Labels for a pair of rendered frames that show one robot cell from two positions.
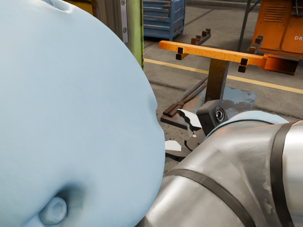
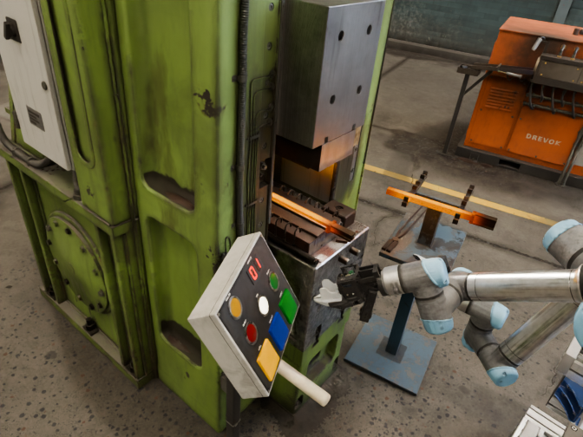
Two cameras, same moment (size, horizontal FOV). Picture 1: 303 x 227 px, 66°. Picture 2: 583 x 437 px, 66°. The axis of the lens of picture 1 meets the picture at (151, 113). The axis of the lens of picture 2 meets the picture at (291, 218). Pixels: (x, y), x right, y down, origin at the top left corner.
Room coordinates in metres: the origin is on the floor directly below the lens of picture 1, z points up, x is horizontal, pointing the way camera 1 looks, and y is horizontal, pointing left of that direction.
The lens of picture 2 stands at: (-0.79, 0.45, 1.95)
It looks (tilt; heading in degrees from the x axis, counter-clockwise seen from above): 34 degrees down; 357
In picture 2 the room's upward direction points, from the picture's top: 6 degrees clockwise
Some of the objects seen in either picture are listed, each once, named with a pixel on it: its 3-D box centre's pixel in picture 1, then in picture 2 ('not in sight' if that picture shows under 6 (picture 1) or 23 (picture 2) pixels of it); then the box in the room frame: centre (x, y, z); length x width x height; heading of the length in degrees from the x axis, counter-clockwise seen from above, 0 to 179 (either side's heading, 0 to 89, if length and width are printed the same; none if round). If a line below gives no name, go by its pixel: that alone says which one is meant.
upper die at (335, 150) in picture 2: not in sight; (289, 130); (0.71, 0.40, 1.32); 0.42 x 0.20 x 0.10; 51
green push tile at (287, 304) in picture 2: not in sight; (286, 306); (0.16, 0.39, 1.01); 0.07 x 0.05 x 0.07; 166
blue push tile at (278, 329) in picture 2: not in sight; (278, 331); (0.06, 0.41, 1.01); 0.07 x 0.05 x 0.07; 166
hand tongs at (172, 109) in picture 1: (200, 86); (412, 221); (1.01, -0.24, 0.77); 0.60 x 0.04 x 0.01; 145
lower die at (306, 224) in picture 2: not in sight; (282, 214); (0.71, 0.40, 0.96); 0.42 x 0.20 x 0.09; 51
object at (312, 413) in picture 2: not in sight; (309, 398); (0.54, 0.21, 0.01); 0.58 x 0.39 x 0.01; 141
